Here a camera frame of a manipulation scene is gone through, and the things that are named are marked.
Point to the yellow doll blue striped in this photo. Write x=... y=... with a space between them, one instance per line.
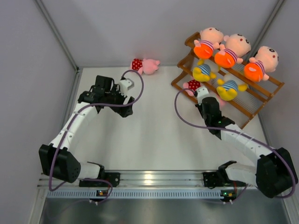
x=229 y=86
x=205 y=70

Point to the brown wooden toy shelf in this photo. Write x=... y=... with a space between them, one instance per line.
x=241 y=98

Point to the pink pig doll back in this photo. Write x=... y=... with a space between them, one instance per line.
x=146 y=66

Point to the yellow doll blue striped front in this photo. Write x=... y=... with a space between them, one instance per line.
x=205 y=70

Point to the pink pig doll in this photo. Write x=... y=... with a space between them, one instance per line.
x=146 y=66
x=220 y=101

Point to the pink pig doll facing up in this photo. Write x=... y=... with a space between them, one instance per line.
x=191 y=87

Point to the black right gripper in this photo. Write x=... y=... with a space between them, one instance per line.
x=200 y=108

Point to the grey slotted cable duct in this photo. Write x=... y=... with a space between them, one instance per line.
x=138 y=194

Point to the large boy doll orange shorts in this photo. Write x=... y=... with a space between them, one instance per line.
x=210 y=39

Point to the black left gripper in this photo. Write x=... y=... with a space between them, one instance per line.
x=124 y=111

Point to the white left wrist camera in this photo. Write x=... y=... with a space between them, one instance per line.
x=125 y=85

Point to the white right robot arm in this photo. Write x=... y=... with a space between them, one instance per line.
x=272 y=171

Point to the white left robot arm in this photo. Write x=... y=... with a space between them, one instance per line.
x=58 y=158

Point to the pink pig doll front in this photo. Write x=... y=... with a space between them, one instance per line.
x=220 y=101

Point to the boy doll orange shorts front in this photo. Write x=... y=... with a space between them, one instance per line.
x=265 y=61

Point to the aluminium mounting rail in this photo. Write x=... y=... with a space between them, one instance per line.
x=164 y=178

